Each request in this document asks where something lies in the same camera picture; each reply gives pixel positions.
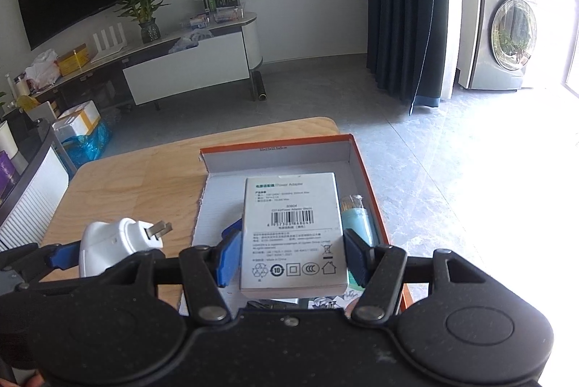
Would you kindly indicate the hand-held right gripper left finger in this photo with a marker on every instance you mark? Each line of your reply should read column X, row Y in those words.
column 228, row 256

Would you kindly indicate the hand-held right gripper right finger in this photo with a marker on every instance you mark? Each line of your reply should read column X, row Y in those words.
column 355, row 256

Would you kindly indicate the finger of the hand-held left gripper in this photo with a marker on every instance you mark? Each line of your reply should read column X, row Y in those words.
column 135, row 262
column 65, row 256

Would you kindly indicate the white round plug-in heater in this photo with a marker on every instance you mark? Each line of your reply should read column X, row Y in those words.
column 106, row 242

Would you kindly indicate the light blue toothpick container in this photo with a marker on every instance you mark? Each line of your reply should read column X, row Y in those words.
column 362, row 219

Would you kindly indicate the white power adapter carton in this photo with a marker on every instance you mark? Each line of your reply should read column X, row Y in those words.
column 289, row 233

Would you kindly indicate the orange and white cardboard box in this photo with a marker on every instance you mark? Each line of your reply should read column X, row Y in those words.
column 280, row 161

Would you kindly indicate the curved counter white ribbed panel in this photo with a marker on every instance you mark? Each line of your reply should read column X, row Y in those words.
column 31, row 197

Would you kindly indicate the purple patterned box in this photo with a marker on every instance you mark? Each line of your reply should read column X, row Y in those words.
column 8, row 172

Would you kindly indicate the blue plastic bag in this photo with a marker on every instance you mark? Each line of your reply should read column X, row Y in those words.
column 88, row 147

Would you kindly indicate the white pot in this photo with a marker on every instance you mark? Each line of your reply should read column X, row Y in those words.
column 7, row 138

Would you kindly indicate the white and orange shipping carton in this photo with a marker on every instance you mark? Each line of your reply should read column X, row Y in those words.
column 77, row 118

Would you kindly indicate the yellow bag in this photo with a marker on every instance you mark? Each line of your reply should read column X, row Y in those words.
column 27, row 103

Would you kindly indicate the glass jar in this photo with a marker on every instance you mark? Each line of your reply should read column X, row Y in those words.
column 20, row 83

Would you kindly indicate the white plastic bag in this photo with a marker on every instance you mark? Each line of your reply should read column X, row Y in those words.
column 43, row 68

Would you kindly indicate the long white and dark cabinet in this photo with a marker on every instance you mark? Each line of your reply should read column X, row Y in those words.
column 185, row 70

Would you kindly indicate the yellow box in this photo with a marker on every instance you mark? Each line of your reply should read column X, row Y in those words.
column 72, row 60

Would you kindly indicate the white router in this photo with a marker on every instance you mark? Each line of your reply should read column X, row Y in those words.
column 108, row 48

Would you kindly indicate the crumpled clear plastic wrap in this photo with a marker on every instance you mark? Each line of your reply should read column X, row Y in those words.
column 190, row 42

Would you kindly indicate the bamboo plant in dark vase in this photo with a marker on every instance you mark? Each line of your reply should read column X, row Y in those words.
column 149, row 30

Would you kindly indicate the clear tray of pens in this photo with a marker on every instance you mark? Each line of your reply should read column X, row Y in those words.
column 228, row 14
column 197, row 22

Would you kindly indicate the dark blue curtain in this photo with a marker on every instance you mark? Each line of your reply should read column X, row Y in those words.
column 407, row 7

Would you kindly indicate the white washing machine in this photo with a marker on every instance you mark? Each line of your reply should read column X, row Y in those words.
column 502, row 30

